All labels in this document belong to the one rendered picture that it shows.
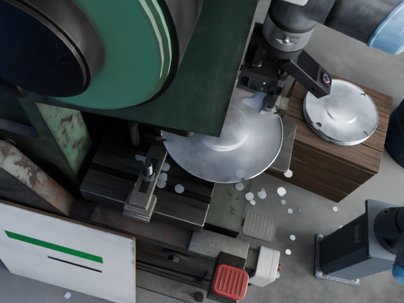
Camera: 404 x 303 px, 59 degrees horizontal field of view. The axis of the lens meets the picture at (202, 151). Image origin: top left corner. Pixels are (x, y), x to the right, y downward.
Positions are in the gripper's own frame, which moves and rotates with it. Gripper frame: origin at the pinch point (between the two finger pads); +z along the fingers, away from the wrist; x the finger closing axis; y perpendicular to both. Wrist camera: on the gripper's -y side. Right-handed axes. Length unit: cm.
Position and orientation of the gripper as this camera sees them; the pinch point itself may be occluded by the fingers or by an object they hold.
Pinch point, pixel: (264, 109)
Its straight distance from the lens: 76.9
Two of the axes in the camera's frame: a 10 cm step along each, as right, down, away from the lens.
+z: -1.0, 4.5, 8.9
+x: -2.6, 8.5, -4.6
